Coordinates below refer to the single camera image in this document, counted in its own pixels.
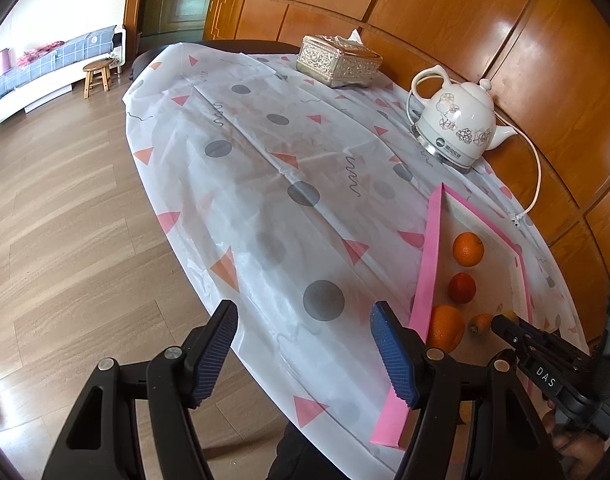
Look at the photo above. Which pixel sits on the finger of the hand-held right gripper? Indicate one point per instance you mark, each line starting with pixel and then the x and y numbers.
pixel 565 350
pixel 540 375

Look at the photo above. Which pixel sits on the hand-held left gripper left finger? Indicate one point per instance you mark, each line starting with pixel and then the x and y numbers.
pixel 212 355

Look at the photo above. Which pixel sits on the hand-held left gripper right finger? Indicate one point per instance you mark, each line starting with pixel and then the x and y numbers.
pixel 395 360

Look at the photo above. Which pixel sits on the orange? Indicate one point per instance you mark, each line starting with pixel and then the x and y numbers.
pixel 445 327
pixel 468 249

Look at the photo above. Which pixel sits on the small yellow gourd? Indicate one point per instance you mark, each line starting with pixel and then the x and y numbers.
pixel 510 316

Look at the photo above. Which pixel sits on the red tomato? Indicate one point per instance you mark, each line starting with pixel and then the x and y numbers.
pixel 461 288

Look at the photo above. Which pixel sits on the pink shallow tray box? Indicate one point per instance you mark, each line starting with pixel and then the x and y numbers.
pixel 430 260

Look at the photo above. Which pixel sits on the person's right hand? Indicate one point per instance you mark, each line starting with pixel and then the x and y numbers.
pixel 580 455

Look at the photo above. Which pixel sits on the dark clothing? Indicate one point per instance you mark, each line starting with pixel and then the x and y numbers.
pixel 325 460

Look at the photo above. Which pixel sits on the white patterned tablecloth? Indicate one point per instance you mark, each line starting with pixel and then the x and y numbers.
pixel 260 185

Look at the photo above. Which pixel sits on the white floral electric kettle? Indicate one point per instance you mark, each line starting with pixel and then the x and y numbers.
pixel 455 120

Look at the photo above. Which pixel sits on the silver ornate tissue box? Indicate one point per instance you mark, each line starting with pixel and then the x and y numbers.
pixel 337 62

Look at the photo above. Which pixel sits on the small wooden stool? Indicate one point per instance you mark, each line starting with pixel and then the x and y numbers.
pixel 97 72

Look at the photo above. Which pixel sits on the black table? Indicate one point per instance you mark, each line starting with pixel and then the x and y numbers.
pixel 225 46

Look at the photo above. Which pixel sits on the bench with blue checked cover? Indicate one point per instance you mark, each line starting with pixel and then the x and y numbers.
pixel 45 77

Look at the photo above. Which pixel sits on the red cloth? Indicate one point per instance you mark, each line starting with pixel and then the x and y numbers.
pixel 37 52

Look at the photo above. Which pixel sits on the wooden glass door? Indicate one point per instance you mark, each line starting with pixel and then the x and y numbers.
pixel 180 0

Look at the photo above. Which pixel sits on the pink electric kettle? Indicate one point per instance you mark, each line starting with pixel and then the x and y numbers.
pixel 2 61

